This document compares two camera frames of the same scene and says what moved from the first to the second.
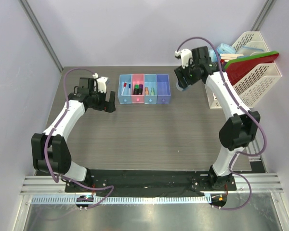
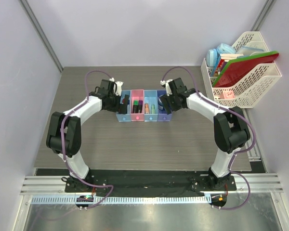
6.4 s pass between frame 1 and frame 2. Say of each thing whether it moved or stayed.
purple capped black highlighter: moved
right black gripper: moved
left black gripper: moved
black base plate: stayed
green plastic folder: stayed
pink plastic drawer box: moved
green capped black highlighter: moved
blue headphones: stayed
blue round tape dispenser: moved
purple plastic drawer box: moved
